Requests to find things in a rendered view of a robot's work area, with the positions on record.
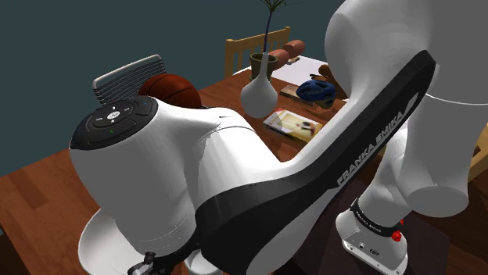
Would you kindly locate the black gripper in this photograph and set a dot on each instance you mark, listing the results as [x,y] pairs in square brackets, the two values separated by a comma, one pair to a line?
[173,262]

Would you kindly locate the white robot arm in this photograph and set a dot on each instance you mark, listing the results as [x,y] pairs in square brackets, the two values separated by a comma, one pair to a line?
[160,171]

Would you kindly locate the white plate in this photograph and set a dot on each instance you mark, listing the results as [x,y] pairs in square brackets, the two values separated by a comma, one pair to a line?
[100,243]

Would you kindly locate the brown wooden table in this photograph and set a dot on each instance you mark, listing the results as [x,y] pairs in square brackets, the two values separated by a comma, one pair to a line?
[38,190]

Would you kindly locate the orange basketball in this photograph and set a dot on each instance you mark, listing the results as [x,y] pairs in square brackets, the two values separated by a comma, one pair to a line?
[171,89]

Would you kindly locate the pale picture book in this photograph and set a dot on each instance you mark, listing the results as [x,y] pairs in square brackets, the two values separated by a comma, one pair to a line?
[293,125]

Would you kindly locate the white round-bellied vase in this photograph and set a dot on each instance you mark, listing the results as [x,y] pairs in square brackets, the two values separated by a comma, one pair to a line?
[259,97]

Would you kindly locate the grey metal slatted chair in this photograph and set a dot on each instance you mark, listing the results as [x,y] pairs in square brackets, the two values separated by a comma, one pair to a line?
[125,80]

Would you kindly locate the brown flat book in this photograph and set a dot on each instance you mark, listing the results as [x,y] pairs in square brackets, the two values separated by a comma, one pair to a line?
[288,91]

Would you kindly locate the olive pot with plant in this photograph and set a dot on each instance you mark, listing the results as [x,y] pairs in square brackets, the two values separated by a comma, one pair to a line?
[254,65]

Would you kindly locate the blue bicycle helmet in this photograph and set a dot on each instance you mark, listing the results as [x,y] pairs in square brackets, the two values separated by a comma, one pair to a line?
[316,91]

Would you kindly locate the pale wooden chair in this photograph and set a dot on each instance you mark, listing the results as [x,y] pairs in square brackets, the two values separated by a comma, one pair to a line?
[244,45]

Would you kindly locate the white flat mat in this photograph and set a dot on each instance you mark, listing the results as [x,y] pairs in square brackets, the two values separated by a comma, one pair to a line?
[301,70]

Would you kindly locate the brown rounded cylinder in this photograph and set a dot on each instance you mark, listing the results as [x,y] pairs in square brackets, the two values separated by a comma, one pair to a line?
[281,58]
[295,48]

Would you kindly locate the brown rounded figure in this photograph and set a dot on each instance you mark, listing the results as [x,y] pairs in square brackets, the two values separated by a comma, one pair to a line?
[328,72]

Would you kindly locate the yellow wooden chair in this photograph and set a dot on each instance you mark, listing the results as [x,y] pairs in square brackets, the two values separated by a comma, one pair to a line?
[479,156]

